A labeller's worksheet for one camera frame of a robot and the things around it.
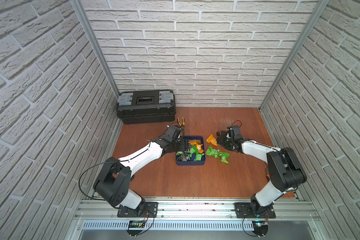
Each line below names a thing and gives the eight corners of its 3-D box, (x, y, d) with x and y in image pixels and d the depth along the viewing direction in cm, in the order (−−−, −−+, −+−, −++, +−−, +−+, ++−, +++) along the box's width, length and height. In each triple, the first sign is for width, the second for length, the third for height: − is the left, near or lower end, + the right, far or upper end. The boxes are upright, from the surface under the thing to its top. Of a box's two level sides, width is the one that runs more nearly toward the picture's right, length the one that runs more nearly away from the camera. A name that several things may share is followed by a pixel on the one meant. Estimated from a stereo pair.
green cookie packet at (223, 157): (220, 164, 92) (221, 162, 90) (219, 153, 96) (219, 152, 95) (230, 164, 92) (231, 162, 90) (228, 153, 96) (229, 152, 95)
